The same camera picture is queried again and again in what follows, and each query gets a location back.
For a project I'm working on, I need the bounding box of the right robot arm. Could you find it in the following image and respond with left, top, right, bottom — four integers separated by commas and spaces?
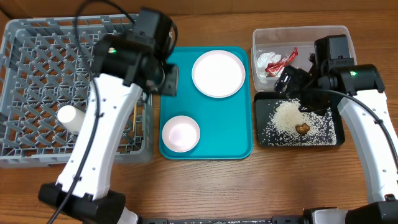
274, 35, 397, 223

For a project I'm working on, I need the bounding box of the white cup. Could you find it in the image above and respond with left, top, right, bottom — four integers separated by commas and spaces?
57, 105, 85, 135

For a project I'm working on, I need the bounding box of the crumpled white tissue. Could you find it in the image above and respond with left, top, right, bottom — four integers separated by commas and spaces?
256, 52, 282, 78

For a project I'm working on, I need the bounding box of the red snack wrapper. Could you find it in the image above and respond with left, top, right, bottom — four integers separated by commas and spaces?
265, 47, 299, 77

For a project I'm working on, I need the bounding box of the grey plastic dish rack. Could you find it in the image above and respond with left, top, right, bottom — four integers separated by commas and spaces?
0, 13, 156, 169

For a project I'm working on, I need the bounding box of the wooden chopstick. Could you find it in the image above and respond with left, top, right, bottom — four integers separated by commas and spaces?
132, 103, 137, 132

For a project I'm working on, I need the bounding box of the brown food chunk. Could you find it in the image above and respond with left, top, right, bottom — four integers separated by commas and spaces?
295, 123, 310, 136

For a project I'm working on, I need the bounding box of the black waste tray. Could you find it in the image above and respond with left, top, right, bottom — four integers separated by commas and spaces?
254, 91, 345, 147

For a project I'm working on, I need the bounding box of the white rice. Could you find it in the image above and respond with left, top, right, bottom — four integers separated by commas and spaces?
257, 99, 337, 146

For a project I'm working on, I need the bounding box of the teal plastic tray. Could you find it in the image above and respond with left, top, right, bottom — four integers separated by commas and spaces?
159, 47, 254, 160

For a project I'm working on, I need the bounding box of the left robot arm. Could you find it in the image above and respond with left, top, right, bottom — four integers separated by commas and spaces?
38, 7, 178, 223

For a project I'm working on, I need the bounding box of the black bar at table edge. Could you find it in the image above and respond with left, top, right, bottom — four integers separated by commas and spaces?
138, 215, 305, 224

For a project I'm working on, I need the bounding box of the small pink plate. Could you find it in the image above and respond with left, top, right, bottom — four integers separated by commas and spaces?
161, 115, 200, 153

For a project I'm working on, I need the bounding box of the clear plastic bin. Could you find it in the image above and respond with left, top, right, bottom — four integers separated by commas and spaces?
252, 26, 356, 91

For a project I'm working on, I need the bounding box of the large white plate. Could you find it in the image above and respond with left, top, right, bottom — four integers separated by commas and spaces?
192, 50, 246, 98

